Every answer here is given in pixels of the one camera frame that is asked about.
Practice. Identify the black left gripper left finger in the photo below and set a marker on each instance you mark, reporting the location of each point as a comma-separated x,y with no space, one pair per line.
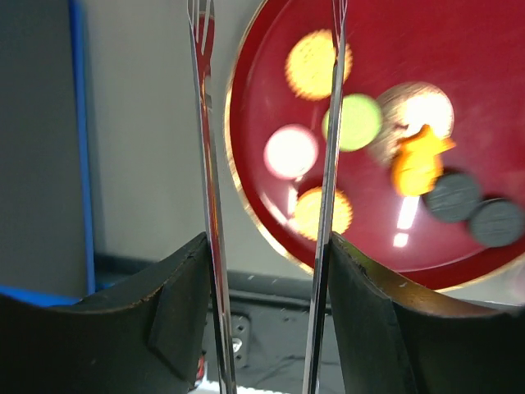
141,335

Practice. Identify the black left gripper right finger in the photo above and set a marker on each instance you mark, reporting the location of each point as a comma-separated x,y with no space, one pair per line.
396,336

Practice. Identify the yellow round sandwich cookie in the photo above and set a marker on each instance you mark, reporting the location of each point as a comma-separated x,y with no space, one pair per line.
308,208

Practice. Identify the green round cookie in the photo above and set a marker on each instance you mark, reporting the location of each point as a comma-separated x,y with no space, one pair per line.
360,121

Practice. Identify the yellow round biscuit cookie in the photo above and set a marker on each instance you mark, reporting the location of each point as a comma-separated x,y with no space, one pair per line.
309,66

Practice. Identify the black sandwich cookie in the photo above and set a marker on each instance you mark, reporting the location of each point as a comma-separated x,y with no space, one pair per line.
454,198
497,222

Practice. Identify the red round lacquer tray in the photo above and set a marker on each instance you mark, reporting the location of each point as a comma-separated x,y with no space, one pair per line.
457,66

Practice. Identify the orange fish cookie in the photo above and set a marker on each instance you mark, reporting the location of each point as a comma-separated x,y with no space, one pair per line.
418,164

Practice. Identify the pink round cookie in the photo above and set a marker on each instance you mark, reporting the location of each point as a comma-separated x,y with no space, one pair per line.
290,152

